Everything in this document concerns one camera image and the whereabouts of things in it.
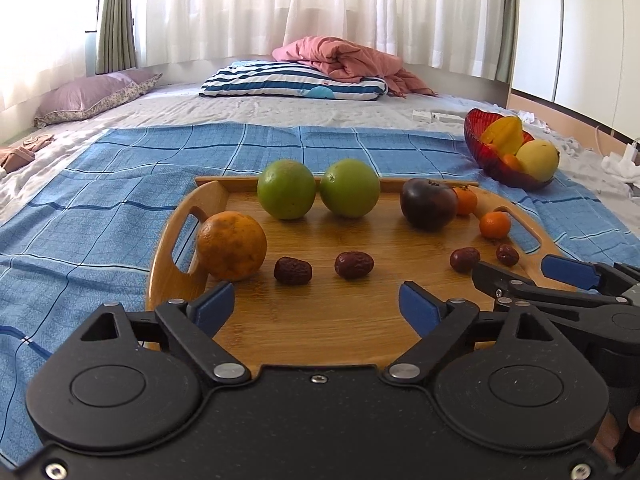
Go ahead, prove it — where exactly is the white crumpled cloth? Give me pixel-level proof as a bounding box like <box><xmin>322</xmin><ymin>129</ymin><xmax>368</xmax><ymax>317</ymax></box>
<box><xmin>517</xmin><ymin>110</ymin><xmax>583</xmax><ymax>157</ymax></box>

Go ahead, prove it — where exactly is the pink quilt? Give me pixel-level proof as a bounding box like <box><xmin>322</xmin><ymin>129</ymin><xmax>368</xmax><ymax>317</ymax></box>
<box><xmin>272</xmin><ymin>36</ymin><xmax>440</xmax><ymax>97</ymax></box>

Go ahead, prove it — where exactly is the dark purple fruit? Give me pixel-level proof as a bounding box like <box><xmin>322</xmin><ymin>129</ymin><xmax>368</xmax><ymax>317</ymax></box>
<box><xmin>400</xmin><ymin>178</ymin><xmax>458</xmax><ymax>232</ymax></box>

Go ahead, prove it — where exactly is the blue plaid blanket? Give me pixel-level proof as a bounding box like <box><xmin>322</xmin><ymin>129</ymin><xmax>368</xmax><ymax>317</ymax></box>
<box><xmin>0</xmin><ymin>124</ymin><xmax>640</xmax><ymax>466</ymax></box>

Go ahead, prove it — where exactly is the yellow starfruit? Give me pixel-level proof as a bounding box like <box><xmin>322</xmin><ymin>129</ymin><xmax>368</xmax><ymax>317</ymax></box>
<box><xmin>480</xmin><ymin>115</ymin><xmax>526</xmax><ymax>156</ymax></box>

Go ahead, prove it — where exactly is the purple pillow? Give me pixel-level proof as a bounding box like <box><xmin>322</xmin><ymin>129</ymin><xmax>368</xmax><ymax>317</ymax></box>
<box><xmin>34</xmin><ymin>71</ymin><xmax>163</xmax><ymax>127</ymax></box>

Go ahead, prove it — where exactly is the brown clothing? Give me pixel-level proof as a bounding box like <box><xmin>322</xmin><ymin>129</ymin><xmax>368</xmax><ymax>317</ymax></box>
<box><xmin>0</xmin><ymin>132</ymin><xmax>56</xmax><ymax>176</ymax></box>

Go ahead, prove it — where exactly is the brownish orange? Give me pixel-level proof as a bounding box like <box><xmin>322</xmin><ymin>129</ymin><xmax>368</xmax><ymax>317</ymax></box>
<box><xmin>196</xmin><ymin>212</ymin><xmax>267</xmax><ymax>282</ymax></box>

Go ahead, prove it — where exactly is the person's right hand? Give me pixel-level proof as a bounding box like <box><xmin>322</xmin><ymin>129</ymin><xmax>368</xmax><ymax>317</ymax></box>
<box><xmin>592</xmin><ymin>404</ymin><xmax>640</xmax><ymax>456</ymax></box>

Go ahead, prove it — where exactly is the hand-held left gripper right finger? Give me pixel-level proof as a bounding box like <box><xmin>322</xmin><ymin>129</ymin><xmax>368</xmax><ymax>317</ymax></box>
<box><xmin>384</xmin><ymin>282</ymin><xmax>563</xmax><ymax>383</ymax></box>

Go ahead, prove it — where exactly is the red glass bowl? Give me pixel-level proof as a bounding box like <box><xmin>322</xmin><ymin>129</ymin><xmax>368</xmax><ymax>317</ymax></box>
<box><xmin>463</xmin><ymin>108</ymin><xmax>556</xmax><ymax>191</ymax></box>

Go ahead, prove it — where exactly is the green apple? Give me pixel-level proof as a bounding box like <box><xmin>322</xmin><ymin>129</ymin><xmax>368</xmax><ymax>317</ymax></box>
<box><xmin>320</xmin><ymin>159</ymin><xmax>381</xmax><ymax>219</ymax></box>

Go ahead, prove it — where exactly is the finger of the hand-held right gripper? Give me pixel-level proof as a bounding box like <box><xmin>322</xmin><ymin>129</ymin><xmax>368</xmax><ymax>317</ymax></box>
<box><xmin>541</xmin><ymin>255</ymin><xmax>640</xmax><ymax>300</ymax></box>
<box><xmin>471</xmin><ymin>260</ymin><xmax>628</xmax><ymax>308</ymax></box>

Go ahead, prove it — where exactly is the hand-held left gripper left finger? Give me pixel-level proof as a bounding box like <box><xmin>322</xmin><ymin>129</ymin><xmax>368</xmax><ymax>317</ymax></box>
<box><xmin>79</xmin><ymin>281</ymin><xmax>251</xmax><ymax>386</ymax></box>

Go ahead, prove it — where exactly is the bed with light sheet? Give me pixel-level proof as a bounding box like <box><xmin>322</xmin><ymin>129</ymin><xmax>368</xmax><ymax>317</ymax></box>
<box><xmin>0</xmin><ymin>60</ymin><xmax>640</xmax><ymax>466</ymax></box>

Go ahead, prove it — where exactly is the small tangerine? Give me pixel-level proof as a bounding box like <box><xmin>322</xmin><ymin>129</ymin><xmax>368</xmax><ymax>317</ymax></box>
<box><xmin>452</xmin><ymin>185</ymin><xmax>479</xmax><ymax>216</ymax></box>
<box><xmin>479</xmin><ymin>211</ymin><xmax>512</xmax><ymax>239</ymax></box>

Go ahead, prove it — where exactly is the blue striped pillow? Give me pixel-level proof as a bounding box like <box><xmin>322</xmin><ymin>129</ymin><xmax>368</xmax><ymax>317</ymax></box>
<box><xmin>199</xmin><ymin>61</ymin><xmax>389</xmax><ymax>102</ymax></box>

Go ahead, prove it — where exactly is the white charger cable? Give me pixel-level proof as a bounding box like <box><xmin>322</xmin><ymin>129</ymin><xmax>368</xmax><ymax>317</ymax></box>
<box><xmin>594</xmin><ymin>125</ymin><xmax>640</xmax><ymax>167</ymax></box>

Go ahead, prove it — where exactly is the yellow pear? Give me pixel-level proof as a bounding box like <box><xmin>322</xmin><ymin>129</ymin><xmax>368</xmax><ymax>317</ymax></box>
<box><xmin>516</xmin><ymin>140</ymin><xmax>560</xmax><ymax>182</ymax></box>

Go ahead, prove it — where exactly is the white power strip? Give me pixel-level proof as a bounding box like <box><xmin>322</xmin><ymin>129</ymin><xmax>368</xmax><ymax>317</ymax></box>
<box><xmin>411</xmin><ymin>109</ymin><xmax>466</xmax><ymax>123</ymax></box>

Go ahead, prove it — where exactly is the green orange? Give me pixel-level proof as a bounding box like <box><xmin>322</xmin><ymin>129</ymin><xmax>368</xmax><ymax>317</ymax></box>
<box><xmin>257</xmin><ymin>160</ymin><xmax>317</xmax><ymax>221</ymax></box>

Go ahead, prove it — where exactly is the green curtain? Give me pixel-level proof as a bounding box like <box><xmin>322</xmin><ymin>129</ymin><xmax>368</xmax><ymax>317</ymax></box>
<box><xmin>95</xmin><ymin>0</ymin><xmax>138</xmax><ymax>78</ymax></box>
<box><xmin>495</xmin><ymin>0</ymin><xmax>521</xmax><ymax>83</ymax></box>

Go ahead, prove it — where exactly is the white wardrobe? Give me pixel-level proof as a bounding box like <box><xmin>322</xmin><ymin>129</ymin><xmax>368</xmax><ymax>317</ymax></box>
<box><xmin>507</xmin><ymin>0</ymin><xmax>640</xmax><ymax>146</ymax></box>

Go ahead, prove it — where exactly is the wooden tray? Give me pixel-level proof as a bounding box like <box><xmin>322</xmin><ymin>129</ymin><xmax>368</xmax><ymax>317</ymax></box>
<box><xmin>146</xmin><ymin>176</ymin><xmax>576</xmax><ymax>368</ymax></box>

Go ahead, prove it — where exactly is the white sheer curtain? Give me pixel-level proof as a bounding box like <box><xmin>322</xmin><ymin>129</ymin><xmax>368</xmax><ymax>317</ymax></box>
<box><xmin>0</xmin><ymin>0</ymin><xmax>516</xmax><ymax>111</ymax></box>

